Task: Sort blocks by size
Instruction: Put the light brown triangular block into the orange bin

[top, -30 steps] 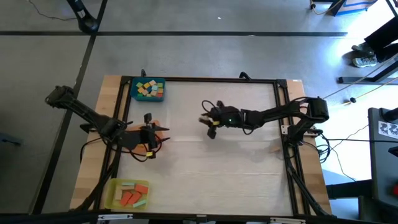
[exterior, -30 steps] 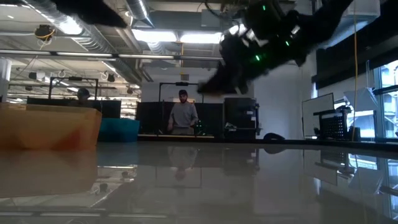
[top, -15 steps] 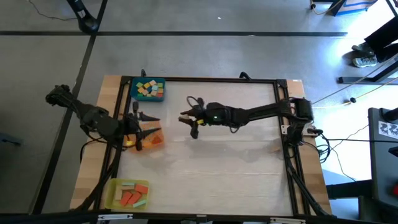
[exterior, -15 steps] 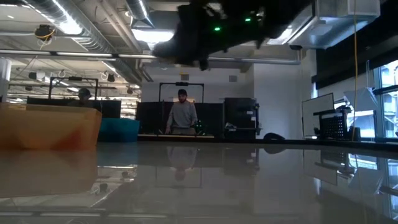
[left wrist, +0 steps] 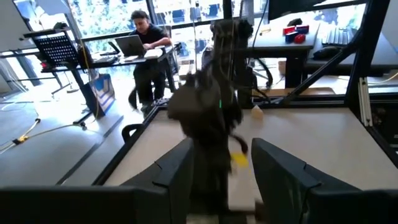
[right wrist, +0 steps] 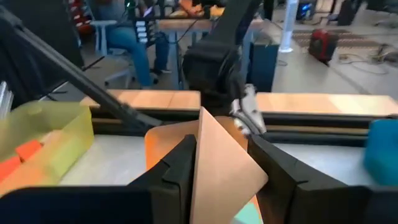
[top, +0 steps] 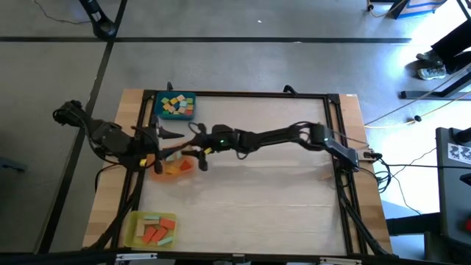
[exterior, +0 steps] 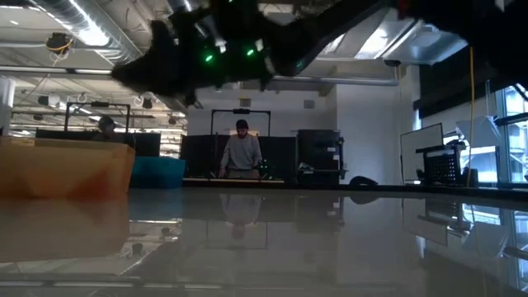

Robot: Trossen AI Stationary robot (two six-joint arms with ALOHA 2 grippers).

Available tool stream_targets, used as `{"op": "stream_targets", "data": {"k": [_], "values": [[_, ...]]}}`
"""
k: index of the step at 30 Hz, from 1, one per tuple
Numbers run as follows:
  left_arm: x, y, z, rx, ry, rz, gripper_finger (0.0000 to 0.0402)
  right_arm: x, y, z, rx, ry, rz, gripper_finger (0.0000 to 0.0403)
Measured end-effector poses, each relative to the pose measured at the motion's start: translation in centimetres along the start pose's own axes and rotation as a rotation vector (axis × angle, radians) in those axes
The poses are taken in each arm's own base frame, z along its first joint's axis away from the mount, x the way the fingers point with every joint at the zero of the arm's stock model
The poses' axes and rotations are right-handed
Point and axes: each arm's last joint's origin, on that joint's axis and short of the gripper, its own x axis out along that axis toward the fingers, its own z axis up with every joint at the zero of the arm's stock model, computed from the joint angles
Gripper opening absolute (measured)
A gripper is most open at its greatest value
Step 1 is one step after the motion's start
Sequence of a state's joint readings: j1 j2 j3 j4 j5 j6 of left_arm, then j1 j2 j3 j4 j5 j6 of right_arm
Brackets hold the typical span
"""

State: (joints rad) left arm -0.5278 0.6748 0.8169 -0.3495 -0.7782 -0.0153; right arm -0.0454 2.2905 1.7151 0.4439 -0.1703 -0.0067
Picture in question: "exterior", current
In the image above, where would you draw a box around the black partition screen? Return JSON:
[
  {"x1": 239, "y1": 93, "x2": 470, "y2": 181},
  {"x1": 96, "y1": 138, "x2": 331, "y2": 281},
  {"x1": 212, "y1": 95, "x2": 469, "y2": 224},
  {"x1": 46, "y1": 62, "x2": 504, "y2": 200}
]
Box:
[
  {"x1": 179, "y1": 134, "x2": 299, "y2": 183},
  {"x1": 35, "y1": 128, "x2": 163, "y2": 158}
]

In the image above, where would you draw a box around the person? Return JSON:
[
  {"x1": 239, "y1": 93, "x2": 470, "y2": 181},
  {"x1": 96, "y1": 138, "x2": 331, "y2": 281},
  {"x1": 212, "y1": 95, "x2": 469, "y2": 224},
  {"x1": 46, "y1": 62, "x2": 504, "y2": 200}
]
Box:
[
  {"x1": 92, "y1": 115, "x2": 120, "y2": 144},
  {"x1": 217, "y1": 118, "x2": 264, "y2": 180}
]

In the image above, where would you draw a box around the blue plastic bin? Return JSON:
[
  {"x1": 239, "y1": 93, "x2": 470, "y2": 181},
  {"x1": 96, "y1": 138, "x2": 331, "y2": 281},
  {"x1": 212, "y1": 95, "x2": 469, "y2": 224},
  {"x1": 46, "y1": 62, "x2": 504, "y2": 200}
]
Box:
[{"x1": 130, "y1": 156, "x2": 186, "y2": 191}]

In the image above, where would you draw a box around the orange plastic bin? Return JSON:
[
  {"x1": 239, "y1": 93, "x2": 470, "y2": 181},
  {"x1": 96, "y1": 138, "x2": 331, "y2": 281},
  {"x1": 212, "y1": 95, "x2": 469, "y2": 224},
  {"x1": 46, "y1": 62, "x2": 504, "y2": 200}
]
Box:
[{"x1": 0, "y1": 135, "x2": 136, "y2": 201}]

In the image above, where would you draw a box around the wooden desk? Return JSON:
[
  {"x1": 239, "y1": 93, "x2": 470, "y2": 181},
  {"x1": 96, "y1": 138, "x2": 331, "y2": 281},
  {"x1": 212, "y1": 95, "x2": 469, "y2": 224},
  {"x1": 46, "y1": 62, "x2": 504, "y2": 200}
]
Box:
[{"x1": 181, "y1": 177, "x2": 286, "y2": 186}]

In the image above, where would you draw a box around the black cabinet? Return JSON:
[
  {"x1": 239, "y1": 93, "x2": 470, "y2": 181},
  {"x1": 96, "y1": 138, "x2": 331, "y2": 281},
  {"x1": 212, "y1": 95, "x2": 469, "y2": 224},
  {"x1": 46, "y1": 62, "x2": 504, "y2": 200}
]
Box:
[{"x1": 296, "y1": 128, "x2": 345, "y2": 187}]

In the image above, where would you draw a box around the grey ceiling pipe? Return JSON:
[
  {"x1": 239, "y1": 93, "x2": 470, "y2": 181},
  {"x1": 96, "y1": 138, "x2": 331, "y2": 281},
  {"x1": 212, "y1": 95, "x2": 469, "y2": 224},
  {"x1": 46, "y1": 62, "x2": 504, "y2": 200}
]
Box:
[{"x1": 0, "y1": 65, "x2": 399, "y2": 87}]

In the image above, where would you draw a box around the whiteboard on stand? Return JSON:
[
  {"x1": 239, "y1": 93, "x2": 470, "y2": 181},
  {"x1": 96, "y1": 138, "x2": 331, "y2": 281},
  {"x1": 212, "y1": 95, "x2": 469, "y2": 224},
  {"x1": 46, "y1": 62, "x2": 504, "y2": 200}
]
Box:
[{"x1": 400, "y1": 122, "x2": 445, "y2": 183}]

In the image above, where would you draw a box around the black perforated panel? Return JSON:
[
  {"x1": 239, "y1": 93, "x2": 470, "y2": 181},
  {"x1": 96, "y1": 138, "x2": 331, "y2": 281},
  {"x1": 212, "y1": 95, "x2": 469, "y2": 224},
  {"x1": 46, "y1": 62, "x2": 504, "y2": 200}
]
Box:
[{"x1": 415, "y1": 139, "x2": 469, "y2": 186}]

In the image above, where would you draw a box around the white reflector panel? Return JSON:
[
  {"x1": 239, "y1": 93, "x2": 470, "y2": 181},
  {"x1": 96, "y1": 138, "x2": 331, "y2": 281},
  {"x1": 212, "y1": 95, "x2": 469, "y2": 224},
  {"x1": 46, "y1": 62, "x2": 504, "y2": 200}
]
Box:
[{"x1": 455, "y1": 115, "x2": 502, "y2": 149}]

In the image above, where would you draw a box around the black gantry frame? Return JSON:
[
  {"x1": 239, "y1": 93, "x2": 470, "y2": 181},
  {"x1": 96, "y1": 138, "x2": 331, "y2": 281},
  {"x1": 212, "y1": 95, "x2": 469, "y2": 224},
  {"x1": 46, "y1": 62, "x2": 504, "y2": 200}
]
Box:
[
  {"x1": 210, "y1": 108, "x2": 272, "y2": 138},
  {"x1": 64, "y1": 101, "x2": 132, "y2": 134}
]

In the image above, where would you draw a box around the silver spiral duct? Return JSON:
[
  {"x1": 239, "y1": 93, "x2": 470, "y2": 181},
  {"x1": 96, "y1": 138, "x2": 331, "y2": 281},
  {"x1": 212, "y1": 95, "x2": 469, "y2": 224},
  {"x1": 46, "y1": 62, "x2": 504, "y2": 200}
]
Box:
[{"x1": 32, "y1": 0, "x2": 145, "y2": 65}]

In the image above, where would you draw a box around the ceiling cord reel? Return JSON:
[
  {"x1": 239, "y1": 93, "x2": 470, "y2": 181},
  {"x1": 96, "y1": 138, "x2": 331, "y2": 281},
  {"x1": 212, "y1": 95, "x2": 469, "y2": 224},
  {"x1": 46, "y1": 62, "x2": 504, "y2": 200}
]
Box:
[{"x1": 45, "y1": 31, "x2": 76, "y2": 57}]

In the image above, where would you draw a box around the black table frame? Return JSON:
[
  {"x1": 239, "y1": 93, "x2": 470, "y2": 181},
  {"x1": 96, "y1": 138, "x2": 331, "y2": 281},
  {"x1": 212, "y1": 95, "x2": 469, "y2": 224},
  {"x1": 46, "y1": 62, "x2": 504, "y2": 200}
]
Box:
[{"x1": 130, "y1": 183, "x2": 528, "y2": 200}]

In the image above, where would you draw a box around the black frame handle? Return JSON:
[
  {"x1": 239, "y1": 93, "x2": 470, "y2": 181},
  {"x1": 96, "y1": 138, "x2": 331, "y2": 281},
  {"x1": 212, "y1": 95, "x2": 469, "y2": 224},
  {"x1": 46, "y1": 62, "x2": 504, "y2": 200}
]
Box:
[{"x1": 348, "y1": 175, "x2": 380, "y2": 187}]

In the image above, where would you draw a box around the yellow hanging cable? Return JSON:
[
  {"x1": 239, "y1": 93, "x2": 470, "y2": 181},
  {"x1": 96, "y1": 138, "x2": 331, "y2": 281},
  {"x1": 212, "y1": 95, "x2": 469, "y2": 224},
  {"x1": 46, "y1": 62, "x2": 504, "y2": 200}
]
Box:
[{"x1": 467, "y1": 45, "x2": 476, "y2": 186}]

